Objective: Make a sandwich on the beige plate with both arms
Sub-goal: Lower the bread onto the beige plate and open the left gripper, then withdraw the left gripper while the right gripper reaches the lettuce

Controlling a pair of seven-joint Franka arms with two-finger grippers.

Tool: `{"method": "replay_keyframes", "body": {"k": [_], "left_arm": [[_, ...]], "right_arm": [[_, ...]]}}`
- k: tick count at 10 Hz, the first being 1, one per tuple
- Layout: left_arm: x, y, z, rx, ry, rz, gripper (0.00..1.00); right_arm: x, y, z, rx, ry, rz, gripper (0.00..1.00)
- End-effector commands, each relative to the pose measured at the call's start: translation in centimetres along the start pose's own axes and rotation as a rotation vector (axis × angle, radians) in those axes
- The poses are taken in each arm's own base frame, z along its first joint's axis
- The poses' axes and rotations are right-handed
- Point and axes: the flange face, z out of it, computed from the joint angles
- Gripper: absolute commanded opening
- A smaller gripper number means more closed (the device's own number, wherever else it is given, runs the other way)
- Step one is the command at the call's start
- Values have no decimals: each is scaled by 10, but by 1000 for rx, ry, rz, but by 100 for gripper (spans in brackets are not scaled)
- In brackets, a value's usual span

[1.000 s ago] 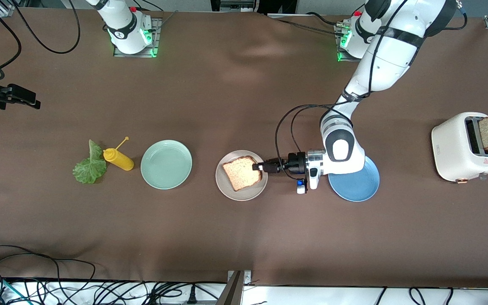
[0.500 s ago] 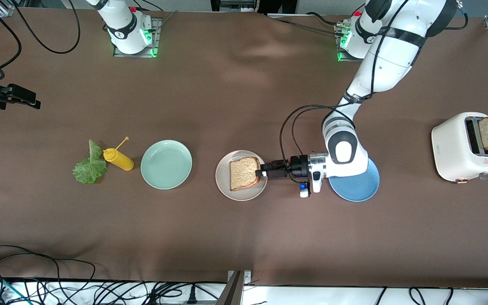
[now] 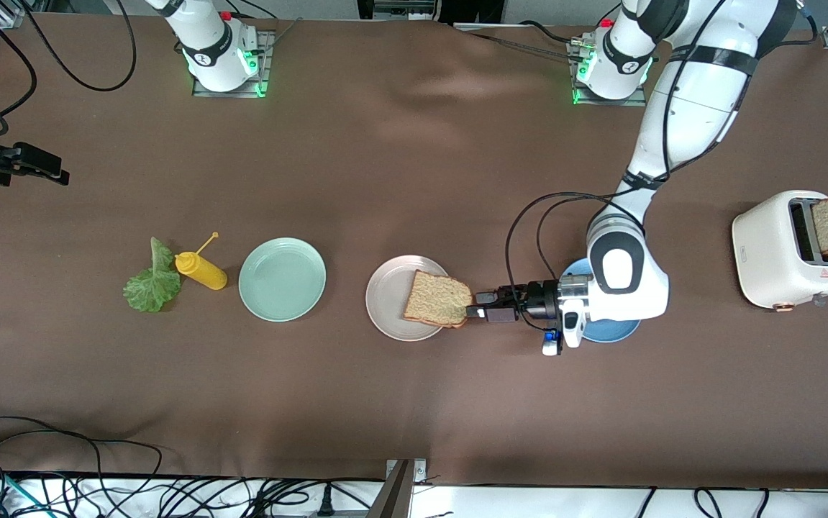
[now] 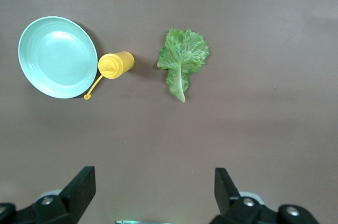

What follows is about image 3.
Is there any green lettuce leaf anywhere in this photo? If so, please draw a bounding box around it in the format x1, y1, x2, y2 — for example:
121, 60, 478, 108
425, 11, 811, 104
123, 237, 183, 314

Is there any yellow mustard squeeze bottle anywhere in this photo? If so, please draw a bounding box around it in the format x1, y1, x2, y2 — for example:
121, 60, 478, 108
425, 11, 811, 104
175, 232, 228, 291

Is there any blue plate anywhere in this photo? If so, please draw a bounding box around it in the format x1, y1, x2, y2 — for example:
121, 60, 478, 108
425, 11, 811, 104
558, 258, 643, 343

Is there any beige plate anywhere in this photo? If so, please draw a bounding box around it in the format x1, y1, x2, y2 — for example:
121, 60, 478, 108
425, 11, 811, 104
365, 255, 455, 342

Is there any mint green plate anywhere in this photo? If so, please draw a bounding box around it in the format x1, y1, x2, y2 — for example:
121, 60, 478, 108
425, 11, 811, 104
238, 237, 327, 322

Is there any brown table cloth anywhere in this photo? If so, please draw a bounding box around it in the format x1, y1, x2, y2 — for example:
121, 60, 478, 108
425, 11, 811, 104
0, 13, 828, 490

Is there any white toaster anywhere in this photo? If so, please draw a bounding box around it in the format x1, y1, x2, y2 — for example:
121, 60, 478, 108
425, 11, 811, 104
732, 190, 828, 314

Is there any black equipment box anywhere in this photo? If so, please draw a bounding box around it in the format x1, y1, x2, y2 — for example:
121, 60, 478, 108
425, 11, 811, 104
356, 0, 504, 27

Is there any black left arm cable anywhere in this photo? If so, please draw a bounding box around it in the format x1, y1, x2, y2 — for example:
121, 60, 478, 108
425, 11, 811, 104
504, 0, 817, 303

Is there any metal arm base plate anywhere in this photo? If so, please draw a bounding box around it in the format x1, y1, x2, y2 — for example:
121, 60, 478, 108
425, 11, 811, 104
570, 40, 648, 107
192, 29, 275, 99

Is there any grey metal camera post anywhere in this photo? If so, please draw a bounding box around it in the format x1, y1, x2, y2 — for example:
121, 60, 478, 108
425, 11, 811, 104
376, 458, 429, 518

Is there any black base cable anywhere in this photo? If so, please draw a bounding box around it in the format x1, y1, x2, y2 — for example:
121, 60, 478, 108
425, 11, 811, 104
229, 0, 303, 44
468, 20, 605, 58

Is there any long black cable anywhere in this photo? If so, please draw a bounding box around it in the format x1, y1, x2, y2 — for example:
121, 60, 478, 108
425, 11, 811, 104
0, 416, 164, 504

